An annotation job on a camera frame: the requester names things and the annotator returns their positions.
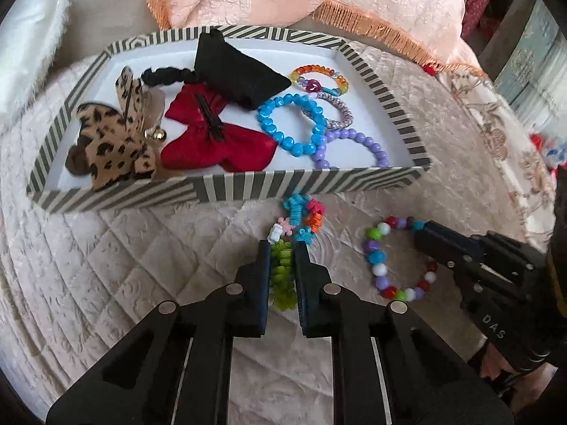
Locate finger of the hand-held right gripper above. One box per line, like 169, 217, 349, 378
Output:
413, 220, 488, 272

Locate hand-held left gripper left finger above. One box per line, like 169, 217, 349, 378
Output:
46, 240, 272, 425

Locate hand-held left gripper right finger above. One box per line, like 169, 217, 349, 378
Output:
292, 241, 515, 425

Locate colourful coil bracelet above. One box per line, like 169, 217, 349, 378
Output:
268, 194, 326, 313

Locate multicolour bead bracelet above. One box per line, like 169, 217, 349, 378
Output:
362, 216, 439, 302

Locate striped cardboard box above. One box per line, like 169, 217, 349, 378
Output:
26, 28, 432, 213

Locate red bow hair clip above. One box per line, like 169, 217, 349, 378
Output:
160, 84, 279, 173

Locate blue bead bracelet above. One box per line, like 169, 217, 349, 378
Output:
257, 93, 329, 157

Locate black cloth bow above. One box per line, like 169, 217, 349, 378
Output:
193, 29, 293, 111

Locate floral cream cover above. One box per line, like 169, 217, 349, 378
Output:
436, 66, 559, 231

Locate red white blue toy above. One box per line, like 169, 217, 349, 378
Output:
532, 135, 567, 170

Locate cream quilted cover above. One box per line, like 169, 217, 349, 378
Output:
0, 40, 559, 425

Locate pale blue patterned furniture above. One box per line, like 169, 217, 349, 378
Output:
492, 0, 567, 129

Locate leopard print hair bow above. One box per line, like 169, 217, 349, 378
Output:
66, 66, 168, 191

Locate black scrunchie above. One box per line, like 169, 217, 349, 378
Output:
141, 66, 200, 88

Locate hanging clothes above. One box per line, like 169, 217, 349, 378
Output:
458, 0, 539, 54

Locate white round satin cushion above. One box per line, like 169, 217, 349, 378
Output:
0, 0, 74, 116

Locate purple bead bracelet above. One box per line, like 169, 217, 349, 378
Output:
310, 127, 391, 170

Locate rainbow bead bracelet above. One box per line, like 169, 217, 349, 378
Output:
290, 64, 349, 97

